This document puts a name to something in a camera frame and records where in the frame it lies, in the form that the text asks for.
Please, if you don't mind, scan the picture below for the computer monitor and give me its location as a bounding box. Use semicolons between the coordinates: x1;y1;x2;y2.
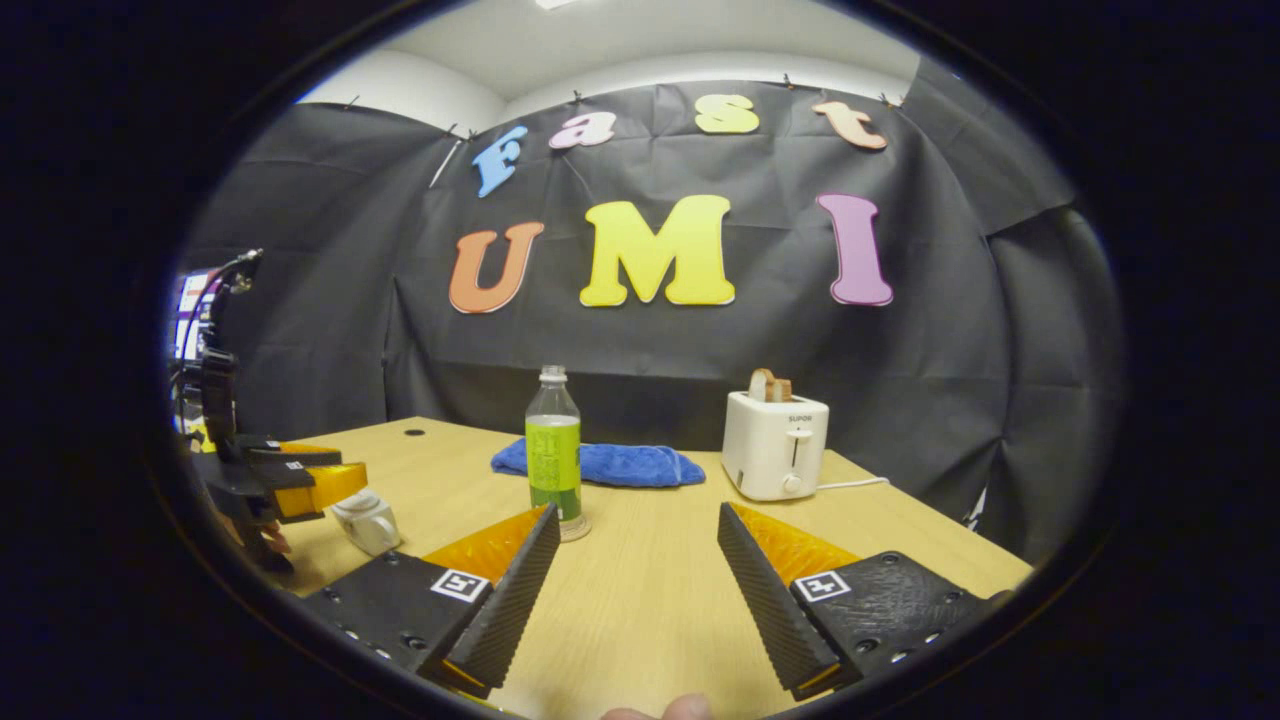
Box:
172;268;223;363

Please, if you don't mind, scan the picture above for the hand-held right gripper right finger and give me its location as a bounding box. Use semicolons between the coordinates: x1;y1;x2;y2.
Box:
717;502;1011;703

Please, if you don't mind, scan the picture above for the clear green-label water bottle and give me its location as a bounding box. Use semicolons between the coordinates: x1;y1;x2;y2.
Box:
525;365;584;531

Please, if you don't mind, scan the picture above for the white teacup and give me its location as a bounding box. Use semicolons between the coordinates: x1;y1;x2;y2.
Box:
338;500;403;557

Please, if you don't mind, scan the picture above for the white toaster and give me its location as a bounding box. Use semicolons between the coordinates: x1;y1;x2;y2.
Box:
721;391;830;502

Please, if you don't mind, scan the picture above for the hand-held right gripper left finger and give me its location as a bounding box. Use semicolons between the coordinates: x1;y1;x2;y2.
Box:
300;503;561;698

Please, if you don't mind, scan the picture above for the blue towel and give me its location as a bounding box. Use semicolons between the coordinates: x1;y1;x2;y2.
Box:
490;437;706;489

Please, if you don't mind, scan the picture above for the black backdrop cloth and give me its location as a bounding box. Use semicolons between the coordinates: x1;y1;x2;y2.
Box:
178;55;1126;566

